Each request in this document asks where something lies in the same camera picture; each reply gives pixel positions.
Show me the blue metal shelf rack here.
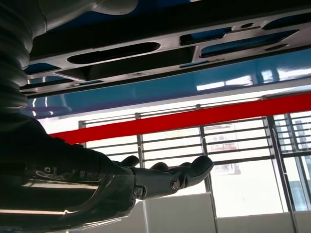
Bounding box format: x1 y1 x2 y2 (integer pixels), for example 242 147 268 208
22 0 311 119

